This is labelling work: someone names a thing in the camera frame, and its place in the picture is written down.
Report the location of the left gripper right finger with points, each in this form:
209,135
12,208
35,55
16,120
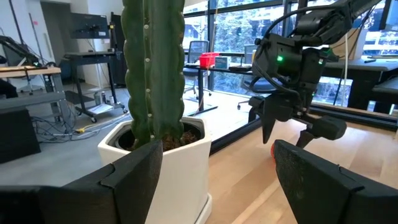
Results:
326,199

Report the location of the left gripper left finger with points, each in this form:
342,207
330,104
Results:
77,202

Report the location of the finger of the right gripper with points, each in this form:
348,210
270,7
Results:
273,109
326,127

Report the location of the red toy apple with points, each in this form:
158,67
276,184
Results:
272,151

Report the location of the background black robot arm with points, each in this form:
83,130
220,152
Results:
15,46

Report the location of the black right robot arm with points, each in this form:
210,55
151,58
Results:
335,21

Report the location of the blue box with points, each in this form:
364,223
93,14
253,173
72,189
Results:
222,63

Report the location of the black side table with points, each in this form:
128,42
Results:
217,70

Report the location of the red plastic bin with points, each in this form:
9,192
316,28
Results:
208,60

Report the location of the black box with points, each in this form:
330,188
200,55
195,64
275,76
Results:
18,137

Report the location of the grey mesh office chair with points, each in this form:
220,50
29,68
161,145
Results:
197,49

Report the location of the white plant pot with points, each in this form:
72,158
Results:
183,180

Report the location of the tall green cactus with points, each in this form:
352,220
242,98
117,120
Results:
155,62

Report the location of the wooden top grey table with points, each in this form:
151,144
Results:
28,71

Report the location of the black rolling cart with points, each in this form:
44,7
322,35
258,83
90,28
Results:
90,56

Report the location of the black mounted screen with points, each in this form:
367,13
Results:
90,26

